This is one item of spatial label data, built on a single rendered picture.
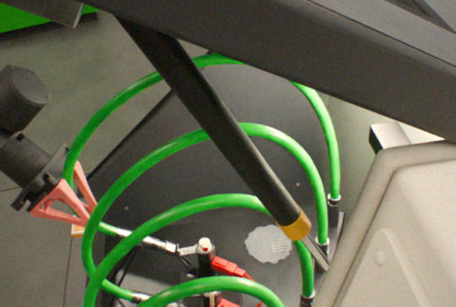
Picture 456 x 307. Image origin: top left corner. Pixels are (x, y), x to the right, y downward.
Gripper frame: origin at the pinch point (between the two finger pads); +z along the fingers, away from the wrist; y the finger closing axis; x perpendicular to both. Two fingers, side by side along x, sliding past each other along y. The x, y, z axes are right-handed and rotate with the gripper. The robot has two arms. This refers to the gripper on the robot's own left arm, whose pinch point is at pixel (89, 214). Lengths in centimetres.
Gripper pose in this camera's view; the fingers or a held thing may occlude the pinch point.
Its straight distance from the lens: 80.5
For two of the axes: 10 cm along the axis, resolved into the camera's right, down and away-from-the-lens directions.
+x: -7.0, 6.1, 3.7
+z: 7.1, 6.6, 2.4
